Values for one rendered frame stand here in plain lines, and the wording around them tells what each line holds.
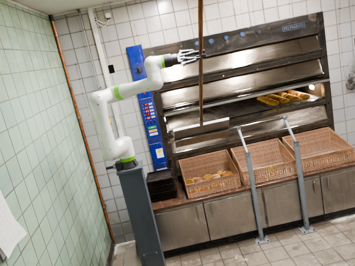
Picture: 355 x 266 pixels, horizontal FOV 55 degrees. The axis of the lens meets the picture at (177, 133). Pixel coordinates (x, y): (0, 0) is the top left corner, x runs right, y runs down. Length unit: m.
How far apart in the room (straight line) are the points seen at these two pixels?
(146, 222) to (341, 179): 2.04
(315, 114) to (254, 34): 1.14
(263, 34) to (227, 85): 0.65
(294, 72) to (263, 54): 0.40
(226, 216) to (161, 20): 2.09
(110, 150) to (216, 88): 1.60
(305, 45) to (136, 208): 2.48
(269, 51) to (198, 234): 2.06
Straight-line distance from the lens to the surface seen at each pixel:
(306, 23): 4.07
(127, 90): 2.54
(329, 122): 4.27
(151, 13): 3.69
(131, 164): 2.76
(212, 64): 3.74
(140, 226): 2.93
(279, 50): 3.93
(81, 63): 3.73
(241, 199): 3.54
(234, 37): 3.80
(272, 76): 3.92
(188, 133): 3.37
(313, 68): 4.09
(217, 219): 3.58
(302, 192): 3.66
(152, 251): 3.04
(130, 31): 3.68
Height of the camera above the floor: 2.03
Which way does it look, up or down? 13 degrees down
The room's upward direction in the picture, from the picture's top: 12 degrees counter-clockwise
